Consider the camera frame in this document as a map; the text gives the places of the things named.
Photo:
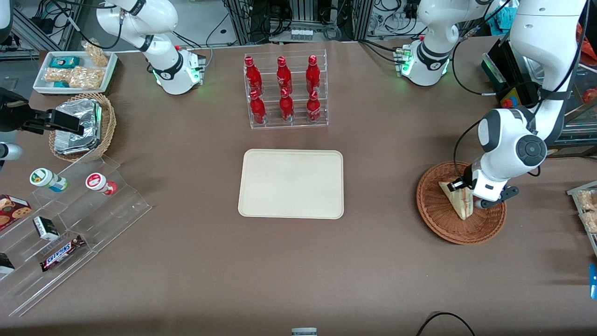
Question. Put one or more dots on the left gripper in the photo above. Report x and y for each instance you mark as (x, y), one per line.
(467, 181)

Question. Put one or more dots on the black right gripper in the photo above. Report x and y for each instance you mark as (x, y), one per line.
(14, 116)

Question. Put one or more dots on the triangular sandwich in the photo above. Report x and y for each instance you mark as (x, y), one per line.
(459, 203)

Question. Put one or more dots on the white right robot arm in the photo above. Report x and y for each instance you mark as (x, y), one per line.
(163, 65)

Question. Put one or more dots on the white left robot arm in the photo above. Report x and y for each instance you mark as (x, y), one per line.
(536, 28)

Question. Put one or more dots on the round brown wicker basket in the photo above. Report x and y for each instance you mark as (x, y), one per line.
(443, 224)

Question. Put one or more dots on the oval tan wicker basket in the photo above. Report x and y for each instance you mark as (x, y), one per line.
(108, 123)

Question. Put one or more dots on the white rectangular snack tray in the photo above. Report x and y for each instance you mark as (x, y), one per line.
(44, 60)

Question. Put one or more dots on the clear tray with snacks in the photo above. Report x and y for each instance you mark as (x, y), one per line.
(576, 190)

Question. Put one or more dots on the beige plastic tray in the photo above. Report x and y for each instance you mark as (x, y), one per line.
(291, 184)

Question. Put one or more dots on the foil-wrapped food pack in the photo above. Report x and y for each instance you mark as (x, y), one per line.
(79, 140)

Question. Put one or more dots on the small teal snack packet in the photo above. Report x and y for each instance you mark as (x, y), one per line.
(61, 84)

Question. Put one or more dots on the clear bag of rice crackers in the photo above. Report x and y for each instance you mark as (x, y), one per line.
(57, 74)
(97, 55)
(86, 78)

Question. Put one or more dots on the green-lid yogurt cup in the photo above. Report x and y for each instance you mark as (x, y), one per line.
(44, 178)

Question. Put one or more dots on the large teal snack packet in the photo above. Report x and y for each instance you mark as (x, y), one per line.
(65, 62)

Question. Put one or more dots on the red-lid yogurt cup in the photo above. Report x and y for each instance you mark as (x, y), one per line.
(98, 182)

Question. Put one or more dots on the red cookie box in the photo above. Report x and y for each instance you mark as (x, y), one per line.
(11, 210)

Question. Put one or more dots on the small black white box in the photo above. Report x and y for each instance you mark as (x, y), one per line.
(45, 227)

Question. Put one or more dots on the clear acrylic stepped display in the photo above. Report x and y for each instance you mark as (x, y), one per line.
(93, 224)

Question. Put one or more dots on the clear bag of puffed snack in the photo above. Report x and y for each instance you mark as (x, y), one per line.
(591, 221)
(588, 199)

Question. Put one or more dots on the black yellow control box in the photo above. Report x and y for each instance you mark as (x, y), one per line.
(508, 70)

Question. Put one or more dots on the Snickers chocolate bar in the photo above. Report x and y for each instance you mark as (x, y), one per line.
(60, 254)

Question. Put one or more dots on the blue plastic object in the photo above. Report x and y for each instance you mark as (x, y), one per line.
(593, 280)

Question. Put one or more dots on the black snack packet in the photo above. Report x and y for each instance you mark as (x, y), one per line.
(5, 263)

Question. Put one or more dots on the teal cloth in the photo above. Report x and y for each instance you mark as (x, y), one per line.
(506, 18)

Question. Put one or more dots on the red cola bottle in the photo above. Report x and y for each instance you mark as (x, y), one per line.
(312, 74)
(283, 74)
(286, 108)
(252, 74)
(313, 109)
(257, 109)

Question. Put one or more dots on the clear acrylic bottle rack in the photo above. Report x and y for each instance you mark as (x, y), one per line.
(298, 123)

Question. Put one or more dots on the small grey device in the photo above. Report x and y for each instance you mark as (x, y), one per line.
(304, 332)

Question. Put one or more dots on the white power strip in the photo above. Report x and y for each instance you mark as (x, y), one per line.
(301, 34)

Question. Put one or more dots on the grey right wrist camera housing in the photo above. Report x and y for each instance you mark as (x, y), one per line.
(10, 151)

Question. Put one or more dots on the aluminium frame rack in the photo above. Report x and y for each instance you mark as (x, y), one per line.
(354, 18)

